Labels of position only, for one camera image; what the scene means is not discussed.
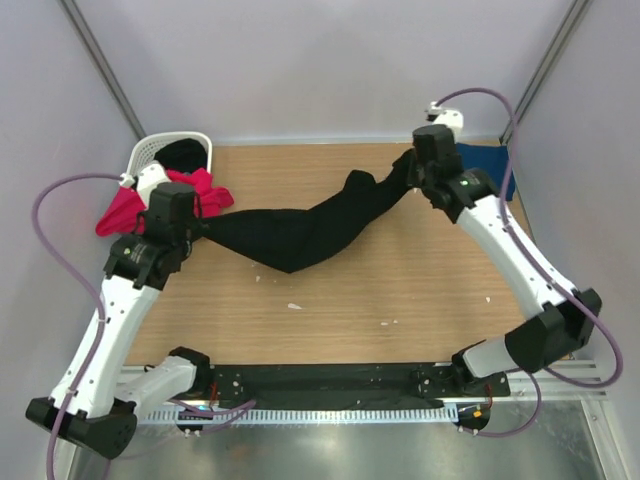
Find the pink t-shirt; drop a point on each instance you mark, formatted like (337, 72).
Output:
(120, 216)

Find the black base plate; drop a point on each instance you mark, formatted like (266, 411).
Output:
(270, 384)

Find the right aluminium corner post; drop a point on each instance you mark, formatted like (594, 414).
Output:
(560, 40)

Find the white slotted cable duct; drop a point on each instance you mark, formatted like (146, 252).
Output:
(173, 415)

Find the aluminium corner post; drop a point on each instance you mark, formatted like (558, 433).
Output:
(560, 40)
(102, 65)

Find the left aluminium corner post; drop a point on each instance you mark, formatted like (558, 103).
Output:
(102, 65)

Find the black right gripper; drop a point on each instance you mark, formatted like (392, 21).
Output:
(412, 179)

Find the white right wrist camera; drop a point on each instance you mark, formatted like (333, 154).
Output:
(450, 118)

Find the white laundry basket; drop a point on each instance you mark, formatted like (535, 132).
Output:
(143, 153)

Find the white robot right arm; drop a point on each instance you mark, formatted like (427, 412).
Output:
(557, 316)

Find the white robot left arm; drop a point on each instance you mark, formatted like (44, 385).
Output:
(87, 407)

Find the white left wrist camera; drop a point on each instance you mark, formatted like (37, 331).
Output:
(145, 181)

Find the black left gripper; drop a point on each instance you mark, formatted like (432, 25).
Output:
(195, 224)

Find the black garment in basket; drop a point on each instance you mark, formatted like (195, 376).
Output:
(184, 156)

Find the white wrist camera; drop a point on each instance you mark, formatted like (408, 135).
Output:
(145, 181)
(450, 118)

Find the folded blue t-shirt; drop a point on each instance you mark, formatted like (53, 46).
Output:
(484, 168)

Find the aluminium frame rail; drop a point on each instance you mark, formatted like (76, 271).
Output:
(552, 388)

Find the black t-shirt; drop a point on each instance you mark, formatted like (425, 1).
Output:
(291, 240)

